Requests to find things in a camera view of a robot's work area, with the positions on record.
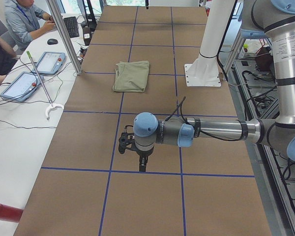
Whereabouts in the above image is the blue teach pendant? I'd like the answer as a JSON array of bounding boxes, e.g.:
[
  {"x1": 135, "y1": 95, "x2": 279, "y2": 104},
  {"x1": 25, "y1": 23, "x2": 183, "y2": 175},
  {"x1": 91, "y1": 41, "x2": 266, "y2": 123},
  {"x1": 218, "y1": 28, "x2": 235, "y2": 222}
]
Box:
[
  {"x1": 35, "y1": 52, "x2": 66, "y2": 76},
  {"x1": 0, "y1": 72, "x2": 41, "y2": 102}
]

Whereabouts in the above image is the aluminium frame post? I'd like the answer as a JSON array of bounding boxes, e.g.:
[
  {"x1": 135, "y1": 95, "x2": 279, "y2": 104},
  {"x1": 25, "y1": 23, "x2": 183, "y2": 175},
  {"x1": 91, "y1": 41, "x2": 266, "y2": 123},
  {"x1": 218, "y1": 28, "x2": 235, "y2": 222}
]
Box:
[{"x1": 46, "y1": 0, "x2": 82, "y2": 75}]

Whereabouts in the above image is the light green long-sleeve shirt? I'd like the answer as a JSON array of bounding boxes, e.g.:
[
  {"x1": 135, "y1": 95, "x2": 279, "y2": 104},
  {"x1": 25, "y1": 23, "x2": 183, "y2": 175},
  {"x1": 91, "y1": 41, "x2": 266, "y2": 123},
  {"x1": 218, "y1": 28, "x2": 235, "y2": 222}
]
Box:
[{"x1": 113, "y1": 60, "x2": 149, "y2": 92}]

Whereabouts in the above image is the black computer mouse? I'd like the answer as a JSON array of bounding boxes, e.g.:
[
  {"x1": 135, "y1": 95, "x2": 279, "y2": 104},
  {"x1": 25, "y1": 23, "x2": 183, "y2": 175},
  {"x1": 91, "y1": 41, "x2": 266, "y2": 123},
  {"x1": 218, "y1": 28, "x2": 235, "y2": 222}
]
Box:
[{"x1": 47, "y1": 38, "x2": 58, "y2": 45}]

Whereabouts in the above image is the upper blue teach pendant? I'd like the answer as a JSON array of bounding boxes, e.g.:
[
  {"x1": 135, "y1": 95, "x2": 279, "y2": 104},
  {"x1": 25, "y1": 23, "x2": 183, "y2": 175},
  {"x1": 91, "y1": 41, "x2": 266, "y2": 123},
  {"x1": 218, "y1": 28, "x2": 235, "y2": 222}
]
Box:
[{"x1": 35, "y1": 52, "x2": 66, "y2": 76}]

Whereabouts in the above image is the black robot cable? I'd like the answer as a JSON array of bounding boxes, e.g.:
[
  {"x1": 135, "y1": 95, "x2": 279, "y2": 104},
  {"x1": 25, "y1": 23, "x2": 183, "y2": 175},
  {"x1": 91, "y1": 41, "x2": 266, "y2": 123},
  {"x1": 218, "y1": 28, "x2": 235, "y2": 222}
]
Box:
[{"x1": 165, "y1": 96, "x2": 190, "y2": 123}]

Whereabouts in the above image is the red cylinder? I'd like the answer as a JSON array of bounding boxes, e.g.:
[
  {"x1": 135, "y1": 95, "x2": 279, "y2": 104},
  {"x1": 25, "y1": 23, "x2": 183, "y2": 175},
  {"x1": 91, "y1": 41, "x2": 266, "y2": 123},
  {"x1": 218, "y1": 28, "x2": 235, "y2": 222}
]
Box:
[{"x1": 0, "y1": 204, "x2": 23, "y2": 223}]

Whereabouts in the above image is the lower blue teach pendant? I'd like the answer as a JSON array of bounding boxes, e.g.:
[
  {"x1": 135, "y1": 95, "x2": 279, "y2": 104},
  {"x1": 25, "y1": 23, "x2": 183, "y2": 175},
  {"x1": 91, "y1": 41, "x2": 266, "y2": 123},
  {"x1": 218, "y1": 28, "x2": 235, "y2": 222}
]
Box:
[{"x1": 0, "y1": 72, "x2": 41, "y2": 102}]

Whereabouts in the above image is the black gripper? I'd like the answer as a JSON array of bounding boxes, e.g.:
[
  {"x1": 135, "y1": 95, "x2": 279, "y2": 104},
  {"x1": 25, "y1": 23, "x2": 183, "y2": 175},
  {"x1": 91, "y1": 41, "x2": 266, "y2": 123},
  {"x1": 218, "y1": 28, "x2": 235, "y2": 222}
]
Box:
[{"x1": 137, "y1": 149, "x2": 152, "y2": 172}]

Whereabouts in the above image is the black keyboard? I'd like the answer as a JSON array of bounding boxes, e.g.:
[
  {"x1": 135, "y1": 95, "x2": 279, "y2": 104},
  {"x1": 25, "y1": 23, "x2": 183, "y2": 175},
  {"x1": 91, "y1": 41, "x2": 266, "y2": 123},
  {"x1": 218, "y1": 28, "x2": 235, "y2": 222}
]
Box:
[{"x1": 63, "y1": 16, "x2": 79, "y2": 38}]

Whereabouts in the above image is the person in grey shirt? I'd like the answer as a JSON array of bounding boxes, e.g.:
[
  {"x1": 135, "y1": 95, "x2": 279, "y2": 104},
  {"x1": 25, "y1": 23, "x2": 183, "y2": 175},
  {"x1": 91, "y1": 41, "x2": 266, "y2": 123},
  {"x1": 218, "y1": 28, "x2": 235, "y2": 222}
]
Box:
[{"x1": 4, "y1": 0, "x2": 56, "y2": 51}]

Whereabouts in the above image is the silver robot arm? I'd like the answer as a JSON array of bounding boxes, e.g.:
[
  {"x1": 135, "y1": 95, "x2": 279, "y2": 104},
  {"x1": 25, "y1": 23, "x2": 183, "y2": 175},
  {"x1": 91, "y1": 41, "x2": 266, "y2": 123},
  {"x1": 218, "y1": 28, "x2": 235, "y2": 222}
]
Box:
[{"x1": 131, "y1": 0, "x2": 295, "y2": 172}]

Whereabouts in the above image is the metal reaching stick white hook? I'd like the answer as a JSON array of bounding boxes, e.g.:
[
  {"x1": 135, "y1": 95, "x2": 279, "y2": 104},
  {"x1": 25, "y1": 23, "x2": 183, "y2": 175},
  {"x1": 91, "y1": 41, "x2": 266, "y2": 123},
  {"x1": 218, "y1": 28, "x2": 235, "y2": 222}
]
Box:
[{"x1": 26, "y1": 51, "x2": 64, "y2": 120}]

